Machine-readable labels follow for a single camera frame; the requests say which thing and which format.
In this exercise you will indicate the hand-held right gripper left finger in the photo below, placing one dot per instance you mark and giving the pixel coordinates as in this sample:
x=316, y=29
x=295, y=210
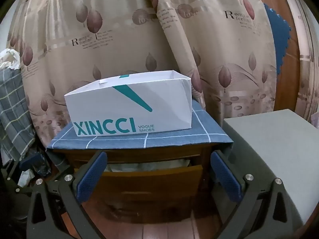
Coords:
x=91, y=176

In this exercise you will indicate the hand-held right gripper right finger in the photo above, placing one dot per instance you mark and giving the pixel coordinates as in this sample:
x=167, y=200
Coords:
x=225, y=176

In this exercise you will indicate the pale underwear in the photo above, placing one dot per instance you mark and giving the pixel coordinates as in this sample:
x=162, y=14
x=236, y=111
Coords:
x=139, y=165

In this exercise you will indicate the white shoe box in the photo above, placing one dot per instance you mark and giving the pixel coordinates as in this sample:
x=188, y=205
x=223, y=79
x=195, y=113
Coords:
x=124, y=109

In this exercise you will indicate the black plastic bag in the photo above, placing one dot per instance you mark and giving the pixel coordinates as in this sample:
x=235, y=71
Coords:
x=41, y=161

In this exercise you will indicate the grey bed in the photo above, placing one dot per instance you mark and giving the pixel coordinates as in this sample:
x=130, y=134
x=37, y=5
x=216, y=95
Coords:
x=274, y=142

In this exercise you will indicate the wooden nightstand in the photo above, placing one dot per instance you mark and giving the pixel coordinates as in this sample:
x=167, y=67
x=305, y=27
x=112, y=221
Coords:
x=149, y=151

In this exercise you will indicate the blue checked cloth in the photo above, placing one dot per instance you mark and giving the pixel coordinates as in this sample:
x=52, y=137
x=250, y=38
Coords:
x=174, y=137

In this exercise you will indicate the white crumpled paper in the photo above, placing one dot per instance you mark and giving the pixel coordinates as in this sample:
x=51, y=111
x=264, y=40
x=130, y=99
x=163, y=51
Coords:
x=25, y=178

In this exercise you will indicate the grey plaid cloth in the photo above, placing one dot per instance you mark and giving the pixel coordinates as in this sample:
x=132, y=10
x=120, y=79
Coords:
x=12, y=104

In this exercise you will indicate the white plastic bag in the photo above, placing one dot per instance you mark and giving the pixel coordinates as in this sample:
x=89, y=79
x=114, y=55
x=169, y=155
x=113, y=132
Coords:
x=10, y=58

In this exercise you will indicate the blue jagged-edge cloth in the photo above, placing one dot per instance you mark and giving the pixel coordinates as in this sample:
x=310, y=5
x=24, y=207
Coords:
x=278, y=34

